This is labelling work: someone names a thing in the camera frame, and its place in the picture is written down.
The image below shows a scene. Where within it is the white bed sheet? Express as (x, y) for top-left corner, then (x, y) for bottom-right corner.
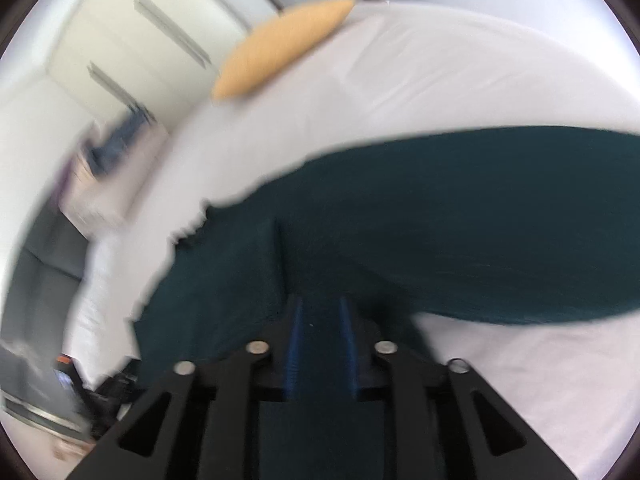
(64, 1), (640, 478)

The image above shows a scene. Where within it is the cream wardrobe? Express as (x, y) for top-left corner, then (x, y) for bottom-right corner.
(48, 0), (277, 129)

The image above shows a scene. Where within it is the folded beige comforter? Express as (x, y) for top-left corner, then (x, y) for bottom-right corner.
(60, 122), (169, 237)

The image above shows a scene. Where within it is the folded blue grey blanket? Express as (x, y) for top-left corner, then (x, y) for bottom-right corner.
(82, 106), (153, 177)

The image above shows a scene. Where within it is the yellow pillow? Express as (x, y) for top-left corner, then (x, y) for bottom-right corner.
(212, 0), (357, 101)

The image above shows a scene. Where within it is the dark green knit sweater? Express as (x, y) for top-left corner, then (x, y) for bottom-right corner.
(130, 124), (640, 480)

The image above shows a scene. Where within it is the dark grey upholstered headboard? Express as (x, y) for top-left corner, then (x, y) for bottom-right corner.
(1, 204), (89, 340)

